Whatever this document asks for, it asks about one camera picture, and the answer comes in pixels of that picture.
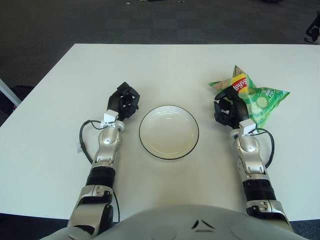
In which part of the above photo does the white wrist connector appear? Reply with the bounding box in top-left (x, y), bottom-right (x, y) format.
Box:
top-left (101, 112), bottom-right (118, 127)
top-left (238, 119), bottom-right (257, 137)

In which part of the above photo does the white left wrist connector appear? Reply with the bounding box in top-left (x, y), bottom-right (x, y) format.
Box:
top-left (101, 112), bottom-right (118, 127)

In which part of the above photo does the white right wrist connector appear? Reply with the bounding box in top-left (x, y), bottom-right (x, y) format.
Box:
top-left (238, 119), bottom-right (257, 137)

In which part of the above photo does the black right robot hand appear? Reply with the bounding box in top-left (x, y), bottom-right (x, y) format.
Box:
top-left (213, 86), bottom-right (250, 130)

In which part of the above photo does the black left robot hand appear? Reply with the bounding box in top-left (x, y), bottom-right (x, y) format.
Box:
top-left (107, 81), bottom-right (141, 121)

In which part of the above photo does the green chips bag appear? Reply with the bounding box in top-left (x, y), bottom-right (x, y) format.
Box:
top-left (208, 64), bottom-right (291, 130)

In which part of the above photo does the grey robot torso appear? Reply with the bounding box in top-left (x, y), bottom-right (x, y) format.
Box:
top-left (48, 204), bottom-right (320, 240)

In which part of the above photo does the black office chair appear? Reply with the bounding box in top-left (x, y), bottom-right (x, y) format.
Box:
top-left (303, 17), bottom-right (320, 46)

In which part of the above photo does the white plate black rim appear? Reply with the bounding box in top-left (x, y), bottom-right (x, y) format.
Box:
top-left (138, 104), bottom-right (200, 161)

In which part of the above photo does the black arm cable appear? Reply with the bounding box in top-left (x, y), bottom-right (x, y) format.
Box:
top-left (256, 127), bottom-right (275, 169)
top-left (79, 119), bottom-right (120, 165)

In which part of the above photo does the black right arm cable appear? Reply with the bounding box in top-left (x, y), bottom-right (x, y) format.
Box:
top-left (256, 127), bottom-right (275, 169)

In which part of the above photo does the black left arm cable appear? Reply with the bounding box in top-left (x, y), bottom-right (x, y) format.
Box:
top-left (79, 119), bottom-right (120, 165)

